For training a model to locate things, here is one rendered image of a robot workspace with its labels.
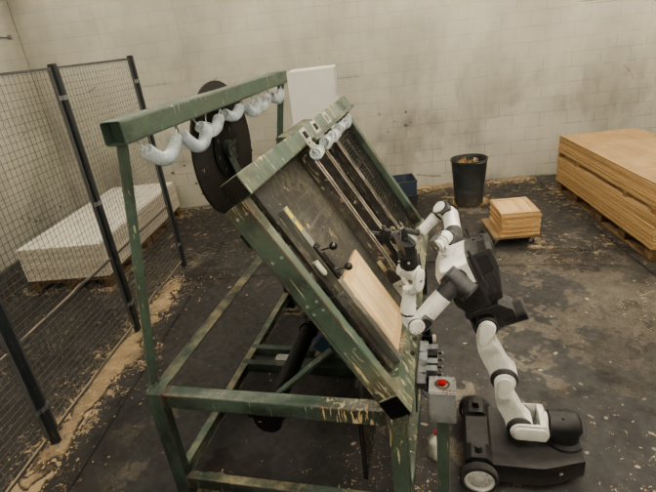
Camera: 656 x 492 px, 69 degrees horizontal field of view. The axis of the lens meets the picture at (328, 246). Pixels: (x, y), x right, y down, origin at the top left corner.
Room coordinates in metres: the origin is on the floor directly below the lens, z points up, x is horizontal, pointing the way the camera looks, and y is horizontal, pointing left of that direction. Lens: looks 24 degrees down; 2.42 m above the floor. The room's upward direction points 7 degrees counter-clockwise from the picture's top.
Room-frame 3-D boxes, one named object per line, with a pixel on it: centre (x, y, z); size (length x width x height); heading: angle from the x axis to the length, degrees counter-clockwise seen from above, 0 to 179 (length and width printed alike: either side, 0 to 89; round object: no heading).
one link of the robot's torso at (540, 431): (2.04, -1.01, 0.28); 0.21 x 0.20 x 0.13; 74
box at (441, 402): (1.69, -0.43, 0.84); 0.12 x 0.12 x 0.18; 74
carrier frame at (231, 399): (2.92, 0.10, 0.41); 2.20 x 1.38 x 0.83; 164
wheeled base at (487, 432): (2.05, -0.98, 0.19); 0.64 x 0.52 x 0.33; 74
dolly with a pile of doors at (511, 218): (5.13, -2.14, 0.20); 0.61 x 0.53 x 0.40; 174
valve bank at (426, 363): (2.13, -0.49, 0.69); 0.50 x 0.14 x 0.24; 164
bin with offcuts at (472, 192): (6.43, -2.09, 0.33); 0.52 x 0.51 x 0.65; 174
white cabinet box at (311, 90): (6.44, -0.07, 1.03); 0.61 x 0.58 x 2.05; 174
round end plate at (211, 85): (2.94, 0.53, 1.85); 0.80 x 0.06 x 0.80; 164
